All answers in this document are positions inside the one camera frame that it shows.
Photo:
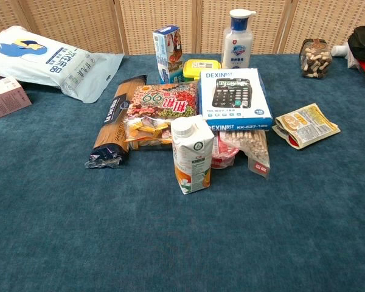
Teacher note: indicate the white juice carton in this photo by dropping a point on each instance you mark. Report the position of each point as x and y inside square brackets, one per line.
[192, 155]

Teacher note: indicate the white hand wash bottle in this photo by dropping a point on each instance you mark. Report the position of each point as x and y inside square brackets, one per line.
[237, 45]

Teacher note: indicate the mixed grains snack bag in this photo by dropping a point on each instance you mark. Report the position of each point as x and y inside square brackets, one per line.
[162, 112]

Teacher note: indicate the red white instant noodle cup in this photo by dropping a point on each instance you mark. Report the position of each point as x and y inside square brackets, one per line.
[223, 155]

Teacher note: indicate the blue tablecloth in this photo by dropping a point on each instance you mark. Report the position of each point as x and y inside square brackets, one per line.
[182, 213]

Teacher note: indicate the dark spaghetti packet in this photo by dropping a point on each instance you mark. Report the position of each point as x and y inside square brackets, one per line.
[117, 121]

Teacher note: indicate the blue calculator box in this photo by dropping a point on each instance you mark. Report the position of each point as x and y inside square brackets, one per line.
[233, 97]

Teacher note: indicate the wooden chopsticks pack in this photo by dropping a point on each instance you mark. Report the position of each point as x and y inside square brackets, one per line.
[255, 149]

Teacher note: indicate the yellow lidded tub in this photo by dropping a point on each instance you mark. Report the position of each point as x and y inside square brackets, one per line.
[197, 70]

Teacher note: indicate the blue tall printed carton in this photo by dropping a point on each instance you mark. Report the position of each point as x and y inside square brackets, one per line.
[170, 54]

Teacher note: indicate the woven folding screen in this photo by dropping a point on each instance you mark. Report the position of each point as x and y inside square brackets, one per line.
[182, 21]

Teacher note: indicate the yellow seasoning sachet pack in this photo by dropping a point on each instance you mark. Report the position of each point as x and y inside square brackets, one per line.
[307, 126]

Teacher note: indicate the large white plastic bag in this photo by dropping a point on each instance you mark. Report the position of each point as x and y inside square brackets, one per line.
[48, 64]

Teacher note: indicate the clear jar of nuts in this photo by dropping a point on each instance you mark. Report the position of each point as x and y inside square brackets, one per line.
[315, 61]

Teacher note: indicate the pink brown book box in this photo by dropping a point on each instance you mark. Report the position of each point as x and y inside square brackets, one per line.
[6, 97]

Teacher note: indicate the white cylinder object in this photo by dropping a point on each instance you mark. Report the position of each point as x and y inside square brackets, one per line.
[340, 50]

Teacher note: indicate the black bag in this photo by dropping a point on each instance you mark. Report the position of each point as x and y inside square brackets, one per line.
[363, 42]

